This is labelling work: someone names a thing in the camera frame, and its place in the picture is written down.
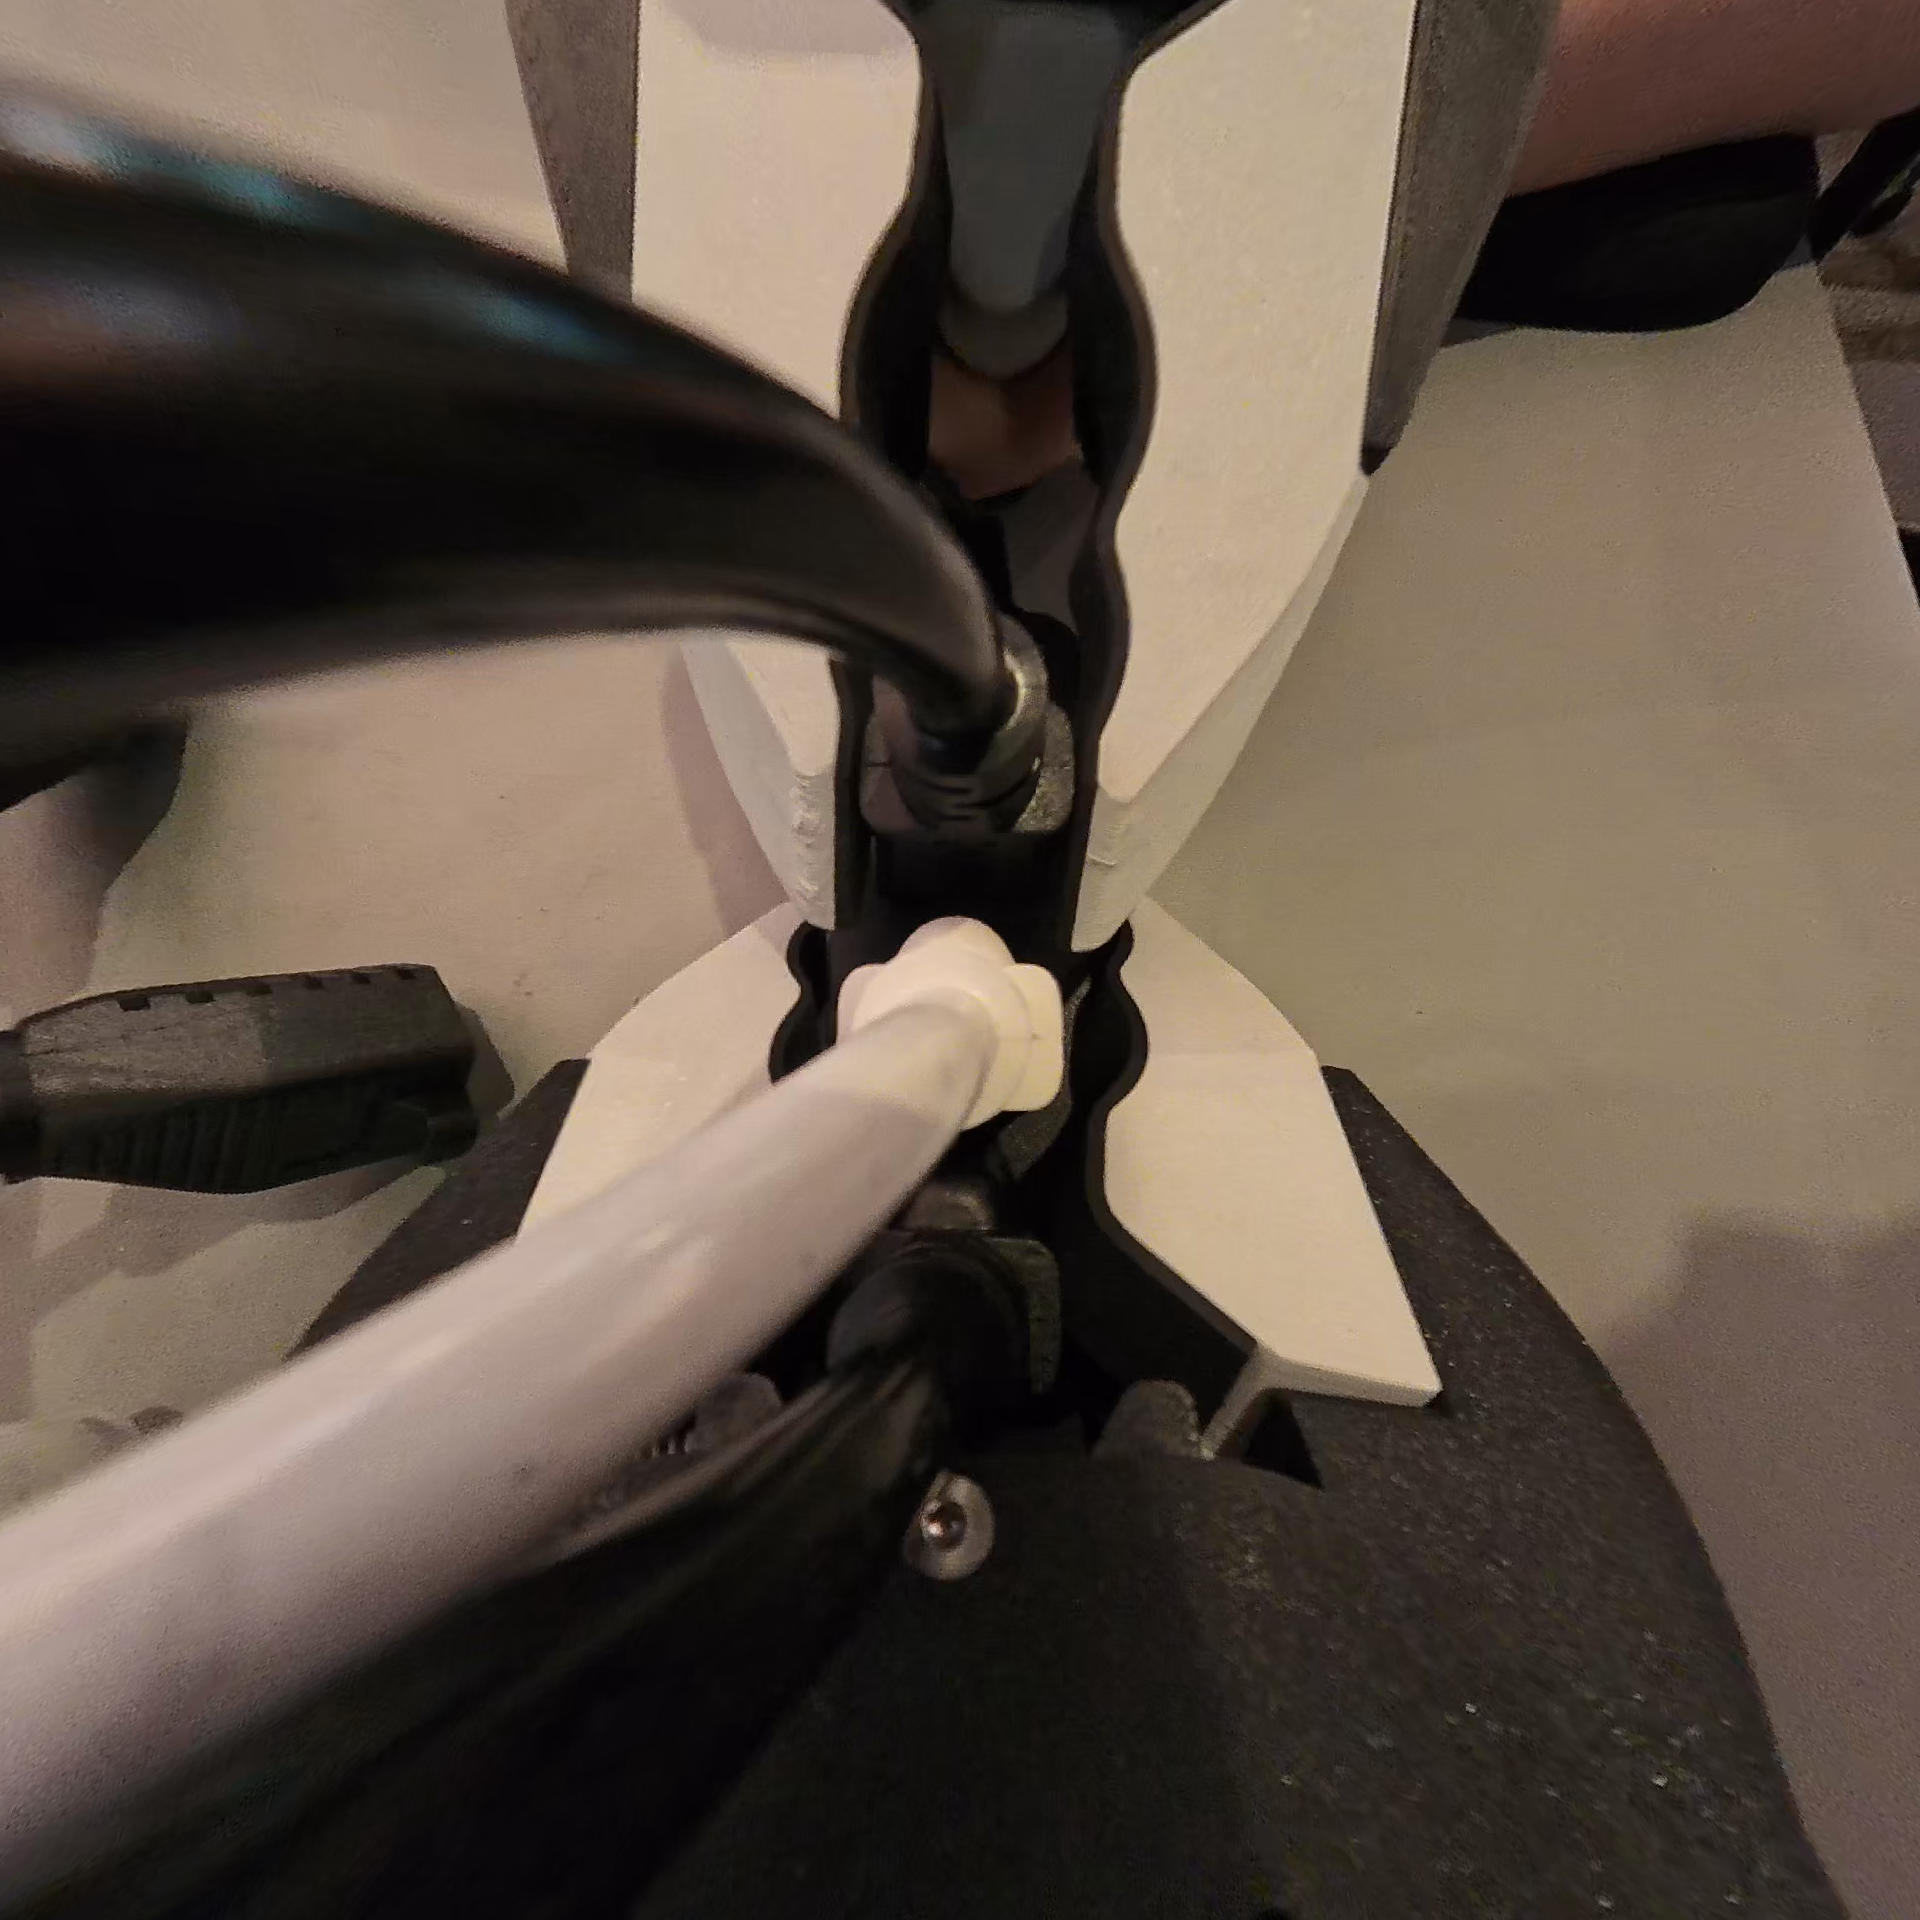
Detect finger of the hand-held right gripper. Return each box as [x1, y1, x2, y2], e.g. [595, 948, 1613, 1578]
[1066, 0, 1556, 952]
[507, 0, 947, 932]

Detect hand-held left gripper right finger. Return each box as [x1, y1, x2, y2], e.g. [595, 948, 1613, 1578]
[1053, 911, 1445, 1462]

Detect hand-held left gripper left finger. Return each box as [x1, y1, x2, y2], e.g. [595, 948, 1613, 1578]
[522, 896, 848, 1234]

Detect white power plug with cable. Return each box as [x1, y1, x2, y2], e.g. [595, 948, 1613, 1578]
[0, 920, 1069, 1920]

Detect black power plug with cable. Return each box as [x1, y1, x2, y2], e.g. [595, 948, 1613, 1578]
[0, 89, 1074, 848]

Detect person's right forearm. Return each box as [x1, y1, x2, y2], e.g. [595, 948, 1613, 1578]
[1500, 0, 1920, 201]

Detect black connector plug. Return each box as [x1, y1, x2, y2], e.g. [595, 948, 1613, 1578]
[0, 966, 484, 1193]

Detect person's right hand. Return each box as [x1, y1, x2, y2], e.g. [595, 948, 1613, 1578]
[928, 369, 1086, 500]

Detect black cable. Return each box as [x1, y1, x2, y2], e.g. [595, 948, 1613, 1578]
[556, 1231, 1059, 1569]

